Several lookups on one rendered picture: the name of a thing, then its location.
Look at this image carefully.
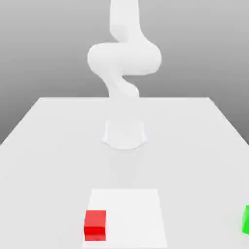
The small red cube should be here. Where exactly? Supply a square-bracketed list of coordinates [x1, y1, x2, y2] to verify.
[84, 210, 107, 242]

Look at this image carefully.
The small green cube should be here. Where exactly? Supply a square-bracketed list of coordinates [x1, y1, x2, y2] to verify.
[242, 204, 249, 235]

